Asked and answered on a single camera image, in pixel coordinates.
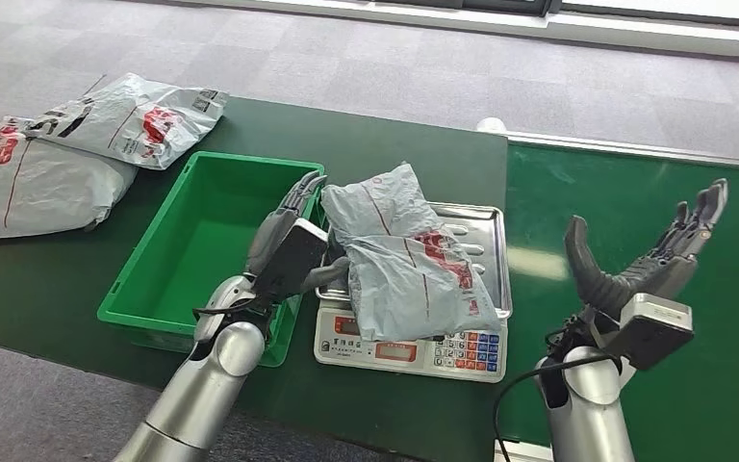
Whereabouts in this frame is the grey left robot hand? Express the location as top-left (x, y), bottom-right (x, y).
top-left (244, 169), bottom-right (351, 295)

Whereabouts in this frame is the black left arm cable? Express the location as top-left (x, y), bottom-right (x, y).
top-left (191, 297), bottom-right (270, 321)

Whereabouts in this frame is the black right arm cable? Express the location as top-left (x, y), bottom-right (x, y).
top-left (492, 353), bottom-right (625, 462)

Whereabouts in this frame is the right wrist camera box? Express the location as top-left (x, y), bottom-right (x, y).
top-left (599, 293), bottom-right (696, 372)

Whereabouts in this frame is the white black-lettered courier package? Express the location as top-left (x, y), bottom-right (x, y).
top-left (25, 71), bottom-right (231, 171)

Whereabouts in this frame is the green plastic crate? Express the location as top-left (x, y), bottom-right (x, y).
top-left (96, 150), bottom-right (327, 370)

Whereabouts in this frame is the large white courier package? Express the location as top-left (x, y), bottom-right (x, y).
top-left (0, 115), bottom-right (140, 244)

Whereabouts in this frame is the grey red-print courier package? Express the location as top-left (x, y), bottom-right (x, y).
top-left (319, 162), bottom-right (503, 344)

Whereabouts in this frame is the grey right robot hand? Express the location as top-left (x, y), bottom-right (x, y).
top-left (563, 178), bottom-right (729, 323)

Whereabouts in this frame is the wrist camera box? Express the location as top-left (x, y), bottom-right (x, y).
top-left (251, 218), bottom-right (331, 306)
top-left (599, 293), bottom-right (696, 372)

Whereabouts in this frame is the steel weighing tray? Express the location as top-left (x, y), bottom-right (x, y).
top-left (315, 202), bottom-right (514, 321)

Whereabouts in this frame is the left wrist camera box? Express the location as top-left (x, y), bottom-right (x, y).
top-left (251, 218), bottom-right (331, 306)

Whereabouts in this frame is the white electronic scale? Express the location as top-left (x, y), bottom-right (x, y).
top-left (313, 299), bottom-right (510, 385)

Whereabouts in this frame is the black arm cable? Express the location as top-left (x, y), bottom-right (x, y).
top-left (492, 353), bottom-right (625, 462)
top-left (191, 297), bottom-right (270, 321)

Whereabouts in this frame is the silver conveyor side rail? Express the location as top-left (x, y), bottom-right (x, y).
top-left (477, 117), bottom-right (739, 172)

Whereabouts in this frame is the green conveyor belt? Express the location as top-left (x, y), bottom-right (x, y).
top-left (506, 142), bottom-right (739, 462)

